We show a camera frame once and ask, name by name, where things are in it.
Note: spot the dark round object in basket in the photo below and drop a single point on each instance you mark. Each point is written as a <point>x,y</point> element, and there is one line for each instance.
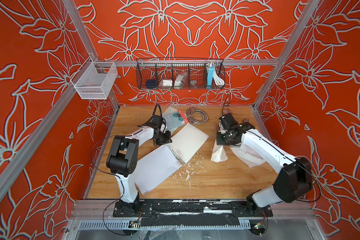
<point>151,84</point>

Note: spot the white wire basket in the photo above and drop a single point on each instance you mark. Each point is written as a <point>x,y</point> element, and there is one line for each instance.
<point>96,81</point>

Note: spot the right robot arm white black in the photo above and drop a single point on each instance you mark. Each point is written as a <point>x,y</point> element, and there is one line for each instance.
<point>294,174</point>

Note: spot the white sticker picture notebook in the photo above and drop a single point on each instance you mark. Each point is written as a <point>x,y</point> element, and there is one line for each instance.
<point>157,166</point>

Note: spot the teal steno notes notebook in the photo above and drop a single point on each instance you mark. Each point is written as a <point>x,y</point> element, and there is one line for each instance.
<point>182,118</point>

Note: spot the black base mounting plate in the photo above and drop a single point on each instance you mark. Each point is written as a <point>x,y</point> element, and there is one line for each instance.
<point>192,213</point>

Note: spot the light blue box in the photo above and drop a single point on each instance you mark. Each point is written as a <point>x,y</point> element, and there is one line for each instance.
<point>211,70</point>

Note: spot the black wire wall basket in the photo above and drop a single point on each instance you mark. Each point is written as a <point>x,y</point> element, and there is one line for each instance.
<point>180,73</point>

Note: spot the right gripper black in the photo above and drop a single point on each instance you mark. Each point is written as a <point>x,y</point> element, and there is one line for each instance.
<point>219,142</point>

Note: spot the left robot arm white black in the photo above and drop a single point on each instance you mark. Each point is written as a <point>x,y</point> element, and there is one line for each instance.
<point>123,157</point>

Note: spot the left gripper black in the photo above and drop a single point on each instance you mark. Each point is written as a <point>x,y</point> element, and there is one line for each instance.
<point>167,140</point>

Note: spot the torn white notebook page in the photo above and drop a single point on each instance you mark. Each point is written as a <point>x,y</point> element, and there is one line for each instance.
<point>248,155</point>

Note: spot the clear plastic bag in basket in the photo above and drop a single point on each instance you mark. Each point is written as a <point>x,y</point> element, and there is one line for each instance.
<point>180,81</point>

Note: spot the white small box in basket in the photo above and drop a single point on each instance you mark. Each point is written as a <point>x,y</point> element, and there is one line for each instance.
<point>166,83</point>

